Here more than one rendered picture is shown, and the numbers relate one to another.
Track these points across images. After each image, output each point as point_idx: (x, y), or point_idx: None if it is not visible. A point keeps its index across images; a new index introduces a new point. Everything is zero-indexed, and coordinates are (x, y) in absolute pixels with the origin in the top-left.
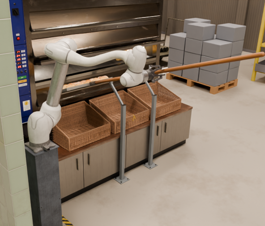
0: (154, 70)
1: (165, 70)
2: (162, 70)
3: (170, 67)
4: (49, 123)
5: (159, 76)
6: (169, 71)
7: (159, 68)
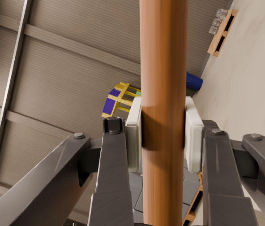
0: (100, 207)
1: (156, 88)
2: (155, 144)
3: (141, 14)
4: None
5: (231, 162)
6: (185, 46)
7: (114, 146)
